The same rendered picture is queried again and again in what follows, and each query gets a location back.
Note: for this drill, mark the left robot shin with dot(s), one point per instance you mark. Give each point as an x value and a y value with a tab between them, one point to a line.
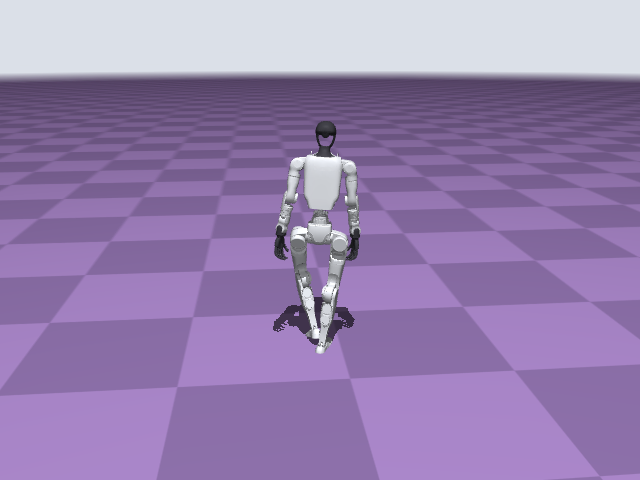
307	301

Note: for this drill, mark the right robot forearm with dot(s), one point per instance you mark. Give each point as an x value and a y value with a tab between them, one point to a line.
353	217

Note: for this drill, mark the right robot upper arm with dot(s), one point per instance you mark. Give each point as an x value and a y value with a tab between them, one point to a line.
349	168

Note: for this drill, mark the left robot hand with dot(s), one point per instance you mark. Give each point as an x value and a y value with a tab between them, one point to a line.
279	244

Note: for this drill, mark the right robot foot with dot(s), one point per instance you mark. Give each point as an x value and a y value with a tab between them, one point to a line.
320	349

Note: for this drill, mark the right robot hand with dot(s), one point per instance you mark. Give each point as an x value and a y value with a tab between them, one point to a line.
354	245

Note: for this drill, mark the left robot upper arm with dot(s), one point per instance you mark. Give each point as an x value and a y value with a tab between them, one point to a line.
296	165

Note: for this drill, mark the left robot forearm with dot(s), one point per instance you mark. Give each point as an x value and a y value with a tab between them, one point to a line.
285	214

